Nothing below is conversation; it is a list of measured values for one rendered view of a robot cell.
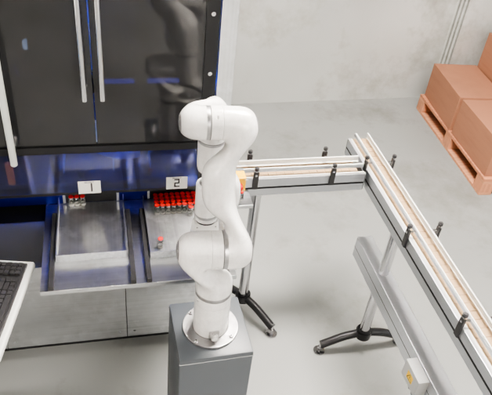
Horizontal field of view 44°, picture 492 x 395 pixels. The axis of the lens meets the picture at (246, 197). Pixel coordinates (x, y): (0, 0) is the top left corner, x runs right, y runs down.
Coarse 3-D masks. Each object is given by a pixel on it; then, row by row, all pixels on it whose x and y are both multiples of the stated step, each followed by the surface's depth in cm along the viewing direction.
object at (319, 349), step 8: (376, 328) 309; (384, 328) 311; (336, 336) 305; (344, 336) 304; (352, 336) 305; (360, 336) 305; (368, 336) 304; (384, 336) 311; (392, 336) 312; (320, 344) 305; (328, 344) 305; (320, 352) 308
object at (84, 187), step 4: (80, 184) 233; (84, 184) 233; (88, 184) 234; (92, 184) 234; (96, 184) 235; (80, 188) 234; (84, 188) 235; (88, 188) 235; (92, 188) 235; (96, 188) 236; (100, 188) 236; (80, 192) 235; (84, 192) 236; (88, 192) 236; (92, 192) 237; (96, 192) 237; (100, 192) 237
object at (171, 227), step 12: (144, 204) 246; (156, 216) 246; (168, 216) 247; (180, 216) 247; (192, 216) 248; (156, 228) 240; (168, 228) 241; (180, 228) 242; (156, 240) 235; (168, 240) 236; (156, 252) 226; (168, 252) 227
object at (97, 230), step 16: (64, 208) 244; (80, 208) 245; (96, 208) 246; (112, 208) 247; (64, 224) 237; (80, 224) 238; (96, 224) 239; (112, 224) 240; (64, 240) 230; (80, 240) 231; (96, 240) 232; (112, 240) 233; (64, 256) 220; (80, 256) 222; (96, 256) 223; (112, 256) 225
